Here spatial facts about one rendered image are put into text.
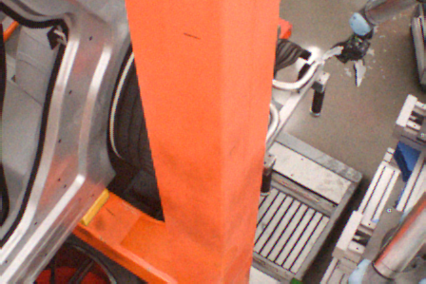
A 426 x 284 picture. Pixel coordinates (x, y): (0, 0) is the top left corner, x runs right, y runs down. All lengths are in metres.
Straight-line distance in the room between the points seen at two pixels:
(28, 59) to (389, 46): 2.05
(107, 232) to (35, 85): 0.52
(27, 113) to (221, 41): 1.22
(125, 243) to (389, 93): 1.68
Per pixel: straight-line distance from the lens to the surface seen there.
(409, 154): 2.33
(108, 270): 2.29
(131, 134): 1.97
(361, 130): 3.14
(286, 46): 2.03
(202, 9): 0.82
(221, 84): 0.92
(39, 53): 1.93
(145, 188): 2.71
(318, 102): 2.18
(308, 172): 2.91
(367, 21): 2.18
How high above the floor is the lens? 2.65
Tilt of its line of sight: 59 degrees down
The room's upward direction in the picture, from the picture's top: 1 degrees counter-clockwise
